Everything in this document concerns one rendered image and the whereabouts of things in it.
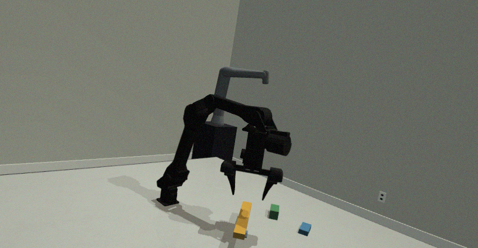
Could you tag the orange bar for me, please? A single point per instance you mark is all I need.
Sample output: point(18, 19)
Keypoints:
point(242, 221)

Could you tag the blue cube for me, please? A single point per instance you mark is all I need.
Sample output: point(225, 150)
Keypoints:
point(305, 228)

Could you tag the green cube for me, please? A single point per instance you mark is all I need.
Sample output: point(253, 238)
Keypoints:
point(273, 213)

